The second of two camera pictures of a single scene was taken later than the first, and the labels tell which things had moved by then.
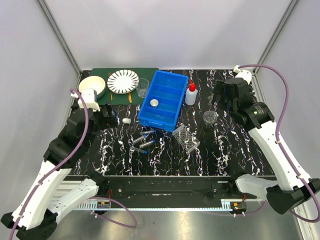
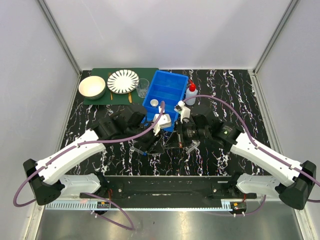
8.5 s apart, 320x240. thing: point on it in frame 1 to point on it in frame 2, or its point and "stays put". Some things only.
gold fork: [111, 94] stays put
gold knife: [130, 97] stays put
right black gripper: [219, 89] to [179, 127]
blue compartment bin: [162, 106] stays put
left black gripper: [109, 114] to [152, 144]
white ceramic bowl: [93, 82] stays put
